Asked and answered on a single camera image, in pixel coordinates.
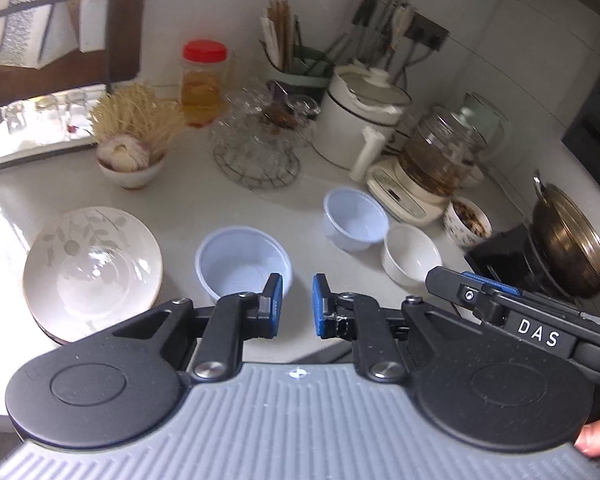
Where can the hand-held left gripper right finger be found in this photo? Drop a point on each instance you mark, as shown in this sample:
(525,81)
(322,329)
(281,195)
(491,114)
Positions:
(320,305)

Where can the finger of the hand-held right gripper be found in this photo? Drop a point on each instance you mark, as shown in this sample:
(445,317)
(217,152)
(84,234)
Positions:
(450,285)

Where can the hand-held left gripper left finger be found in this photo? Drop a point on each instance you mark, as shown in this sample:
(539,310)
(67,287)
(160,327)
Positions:
(276,305)

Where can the blue plastic bowl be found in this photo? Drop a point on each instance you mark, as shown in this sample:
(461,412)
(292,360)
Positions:
(240,265)
(355,220)

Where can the white plate grey branch print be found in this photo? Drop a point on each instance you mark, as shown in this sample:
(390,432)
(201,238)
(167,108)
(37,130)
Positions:
(95,270)

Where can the plain white bowl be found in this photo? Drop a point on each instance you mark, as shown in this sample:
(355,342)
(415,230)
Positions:
(410,257)

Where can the patterned bowl with dried bits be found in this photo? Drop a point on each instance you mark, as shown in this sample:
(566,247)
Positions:
(460,234)

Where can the black induction cooktop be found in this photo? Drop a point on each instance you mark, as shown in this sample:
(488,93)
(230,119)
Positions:
(505,255)

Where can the steel wok with glass lid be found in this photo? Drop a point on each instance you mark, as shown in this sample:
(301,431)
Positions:
(565,240)

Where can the cream kettle base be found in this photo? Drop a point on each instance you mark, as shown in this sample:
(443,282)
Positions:
(395,192)

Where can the glass kettle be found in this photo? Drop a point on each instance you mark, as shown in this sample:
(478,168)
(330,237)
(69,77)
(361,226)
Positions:
(440,160)

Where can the cluster of inverted glass cups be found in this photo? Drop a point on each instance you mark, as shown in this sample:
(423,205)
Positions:
(250,127)

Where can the white electric pot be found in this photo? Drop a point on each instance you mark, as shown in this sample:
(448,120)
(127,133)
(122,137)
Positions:
(345,125)

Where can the white bowl holding garlic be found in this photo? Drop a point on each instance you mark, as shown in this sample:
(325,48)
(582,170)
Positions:
(130,178)

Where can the garlic bulb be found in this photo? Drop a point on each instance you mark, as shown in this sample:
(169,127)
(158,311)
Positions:
(122,152)

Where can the red lid plastic jar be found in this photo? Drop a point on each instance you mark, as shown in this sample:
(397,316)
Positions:
(202,90)

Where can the chopstick holder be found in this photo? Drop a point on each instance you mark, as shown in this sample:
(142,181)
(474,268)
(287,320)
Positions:
(310,74)

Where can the pale straw bundle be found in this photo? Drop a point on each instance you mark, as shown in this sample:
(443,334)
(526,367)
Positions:
(135,110)

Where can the small drinking glass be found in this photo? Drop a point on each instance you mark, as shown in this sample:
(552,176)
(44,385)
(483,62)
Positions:
(46,111)
(76,107)
(15,117)

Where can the white tray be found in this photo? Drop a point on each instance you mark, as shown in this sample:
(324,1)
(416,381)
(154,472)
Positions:
(40,147)

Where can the black hanging kitchen tools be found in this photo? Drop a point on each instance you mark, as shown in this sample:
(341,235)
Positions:
(365,12)

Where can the black knife rack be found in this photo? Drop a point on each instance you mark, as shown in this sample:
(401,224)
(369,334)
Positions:
(111,35)

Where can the brown cutting board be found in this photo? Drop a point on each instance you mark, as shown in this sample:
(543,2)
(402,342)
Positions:
(130,20)

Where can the kitchen knife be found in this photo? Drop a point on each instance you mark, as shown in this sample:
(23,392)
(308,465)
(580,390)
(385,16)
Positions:
(60,35)
(95,20)

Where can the steel cleaver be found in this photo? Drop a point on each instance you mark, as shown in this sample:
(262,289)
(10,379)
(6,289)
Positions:
(25,15)

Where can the black wall socket strip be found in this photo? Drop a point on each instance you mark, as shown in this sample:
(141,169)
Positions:
(430,32)

